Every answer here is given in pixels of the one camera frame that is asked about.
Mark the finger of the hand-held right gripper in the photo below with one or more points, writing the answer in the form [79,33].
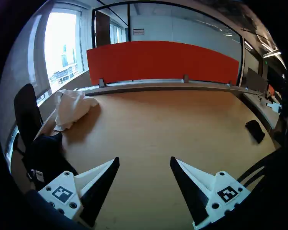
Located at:
[273,107]

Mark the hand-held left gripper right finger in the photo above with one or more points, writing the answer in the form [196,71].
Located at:
[218,184]

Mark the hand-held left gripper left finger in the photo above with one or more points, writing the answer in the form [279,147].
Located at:
[62,184]

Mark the black towel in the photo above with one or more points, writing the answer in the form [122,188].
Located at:
[255,130]

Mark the grey desk screen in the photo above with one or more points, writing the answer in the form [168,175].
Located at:
[256,80]

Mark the heap of black towels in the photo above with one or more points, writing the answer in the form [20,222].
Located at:
[46,155]

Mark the heap of white towels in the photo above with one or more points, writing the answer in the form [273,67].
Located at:
[70,107]

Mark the black office chair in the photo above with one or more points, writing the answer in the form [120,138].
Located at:
[26,112]

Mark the red desk screen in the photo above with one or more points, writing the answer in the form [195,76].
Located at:
[158,61]

